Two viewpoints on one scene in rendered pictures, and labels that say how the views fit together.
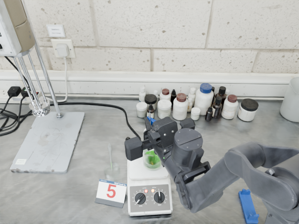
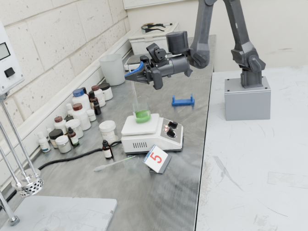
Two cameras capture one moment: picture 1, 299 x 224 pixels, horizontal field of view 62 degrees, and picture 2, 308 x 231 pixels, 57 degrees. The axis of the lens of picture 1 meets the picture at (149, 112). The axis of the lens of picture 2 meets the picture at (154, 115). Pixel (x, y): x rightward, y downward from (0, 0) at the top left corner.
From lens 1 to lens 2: 0.85 m
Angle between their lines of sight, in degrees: 60
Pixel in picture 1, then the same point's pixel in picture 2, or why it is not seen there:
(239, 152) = not seen: outside the picture
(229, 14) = (42, 35)
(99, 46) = not seen: outside the picture
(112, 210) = (173, 162)
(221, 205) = (179, 111)
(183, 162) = (184, 44)
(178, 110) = (85, 118)
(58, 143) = (68, 214)
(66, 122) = (35, 211)
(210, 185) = (206, 31)
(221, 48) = (52, 66)
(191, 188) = (200, 48)
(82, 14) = not seen: outside the picture
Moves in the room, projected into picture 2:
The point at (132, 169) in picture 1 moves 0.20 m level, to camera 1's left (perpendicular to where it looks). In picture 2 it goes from (145, 129) to (130, 169)
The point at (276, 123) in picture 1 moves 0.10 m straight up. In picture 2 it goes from (121, 88) to (117, 70)
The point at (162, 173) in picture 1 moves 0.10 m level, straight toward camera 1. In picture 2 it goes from (155, 115) to (182, 115)
